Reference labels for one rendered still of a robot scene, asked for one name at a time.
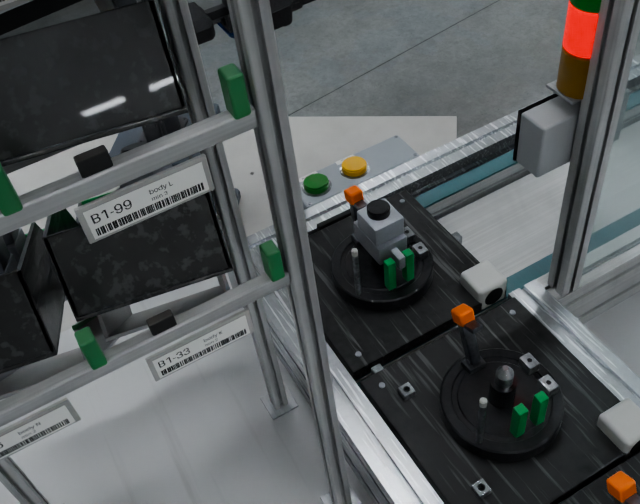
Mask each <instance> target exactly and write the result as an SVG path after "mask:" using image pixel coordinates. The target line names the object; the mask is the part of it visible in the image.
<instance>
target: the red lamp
mask: <svg viewBox="0 0 640 504"><path fill-rule="evenodd" d="M598 17H599V16H598V13H589V12H584V11H581V10H579V9H577V8H575V7H574V6H573V5H572V4H571V2H570V0H569V4H568V11H567V17H566V24H565V30H564V37H563V47H564V49H565V50H566V51H567V52H568V53H570V54H572V55H574V56H576V57H580V58H588V59H590V58H591V54H592V48H593V43H594V38H595V33H596V27H597V22H598Z"/></svg>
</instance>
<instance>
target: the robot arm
mask: <svg viewBox="0 0 640 504"><path fill-rule="evenodd" d="M94 1H95V3H96V5H97V7H98V9H99V10H100V12H103V11H107V10H111V9H115V8H119V7H122V6H126V5H130V4H134V3H137V1H136V0H94ZM269 1H270V7H271V13H272V19H273V25H274V30H276V29H278V28H281V27H283V26H284V27H285V26H288V25H290V24H291V23H292V12H293V11H296V10H298V9H300V8H302V7H303V6H302V5H305V4H307V3H310V2H312V1H315V0H269ZM188 6H189V10H190V14H191V18H192V22H193V26H194V30H195V34H196V38H197V42H198V45H200V44H202V43H205V42H208V41H210V40H213V39H214V37H215V29H214V25H215V24H218V25H219V26H220V27H221V28H222V29H223V30H224V31H225V32H226V33H227V35H228V36H229V37H231V38H234V33H233V28H232V23H231V19H230V14H229V9H228V4H227V0H222V4H220V5H217V6H214V7H212V8H209V9H206V10H203V9H202V8H201V7H199V6H198V5H197V4H196V3H195V2H191V3H188ZM187 122H188V118H187V117H178V116H175V117H172V118H168V119H165V120H161V121H158V122H155V123H151V124H148V125H144V126H142V129H143V131H142V133H141V135H140V137H139V140H138V142H146V143H148V142H151V141H153V140H156V139H158V138H160V137H163V136H165V135H168V134H170V133H173V132H175V131H177V130H180V129H182V128H185V127H186V125H187Z"/></svg>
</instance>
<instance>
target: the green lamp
mask: <svg viewBox="0 0 640 504"><path fill-rule="evenodd" d="M601 1H602V0H570V2H571V4H572V5H573V6H574V7H575V8H577V9H579V10H581V11H584V12H589V13H599V11H600V6H601Z"/></svg>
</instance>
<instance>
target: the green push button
mask: <svg viewBox="0 0 640 504"><path fill-rule="evenodd" d="M303 184H304V189H305V191H306V192H308V193H310V194H321V193H323V192H325V191H326V190H327V189H328V188H329V180H328V178H327V176H325V175H323V174H320V173H315V174H311V175H309V176H307V177H306V178H305V179H304V182H303Z"/></svg>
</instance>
